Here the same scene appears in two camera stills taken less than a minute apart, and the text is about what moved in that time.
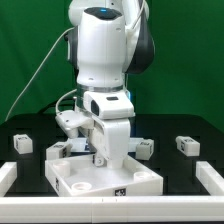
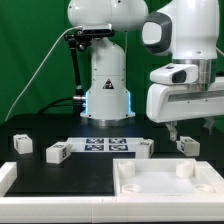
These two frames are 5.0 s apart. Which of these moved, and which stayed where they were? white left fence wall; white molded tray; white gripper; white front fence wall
Moved: white gripper; white molded tray
Stayed: white left fence wall; white front fence wall
